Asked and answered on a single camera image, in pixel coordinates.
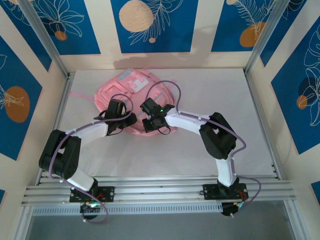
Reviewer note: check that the aluminium frame post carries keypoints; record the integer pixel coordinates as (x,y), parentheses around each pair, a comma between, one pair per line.
(296,222)
(45,37)
(22,225)
(265,37)

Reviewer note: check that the aluminium table side rail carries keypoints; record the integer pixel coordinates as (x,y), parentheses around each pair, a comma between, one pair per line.
(63,107)
(250,85)

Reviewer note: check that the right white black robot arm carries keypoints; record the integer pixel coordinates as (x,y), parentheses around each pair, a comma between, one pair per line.
(217,140)

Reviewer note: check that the black arm base electronics box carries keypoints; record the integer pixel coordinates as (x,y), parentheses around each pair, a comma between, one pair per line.
(228,211)
(86,208)

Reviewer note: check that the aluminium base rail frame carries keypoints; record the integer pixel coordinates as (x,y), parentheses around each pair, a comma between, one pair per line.
(160,192)

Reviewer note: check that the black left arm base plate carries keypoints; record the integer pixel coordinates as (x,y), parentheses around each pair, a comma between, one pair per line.
(107,193)

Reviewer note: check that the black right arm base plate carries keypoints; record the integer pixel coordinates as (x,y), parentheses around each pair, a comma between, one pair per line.
(210,191)

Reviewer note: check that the pink backpack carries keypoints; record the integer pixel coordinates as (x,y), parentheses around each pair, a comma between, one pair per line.
(117,87)

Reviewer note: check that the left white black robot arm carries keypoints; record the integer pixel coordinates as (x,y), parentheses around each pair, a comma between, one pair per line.
(60,155)

